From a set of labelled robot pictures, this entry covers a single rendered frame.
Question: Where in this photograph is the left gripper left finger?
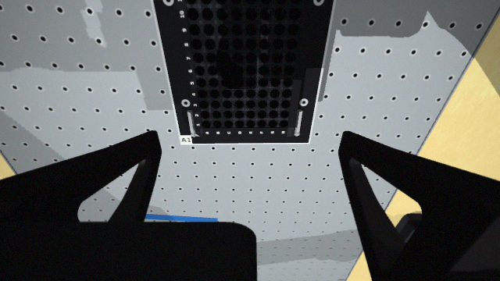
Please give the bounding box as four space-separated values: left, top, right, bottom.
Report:
0 130 162 222

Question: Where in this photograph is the blue tape outline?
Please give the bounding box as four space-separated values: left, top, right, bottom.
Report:
145 214 217 222

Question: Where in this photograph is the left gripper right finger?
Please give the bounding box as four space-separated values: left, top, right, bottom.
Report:
338 131 500 281

